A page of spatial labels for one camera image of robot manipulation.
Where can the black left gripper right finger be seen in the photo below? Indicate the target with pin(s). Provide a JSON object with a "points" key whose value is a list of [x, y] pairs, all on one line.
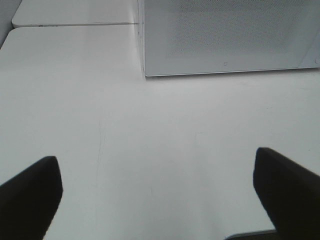
{"points": [[289, 193]]}

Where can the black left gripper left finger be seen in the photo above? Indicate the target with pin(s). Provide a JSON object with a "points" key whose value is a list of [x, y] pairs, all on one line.
{"points": [[30, 200]]}

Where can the white microwave oven body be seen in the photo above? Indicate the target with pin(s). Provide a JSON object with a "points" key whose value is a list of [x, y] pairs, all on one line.
{"points": [[312, 57]]}

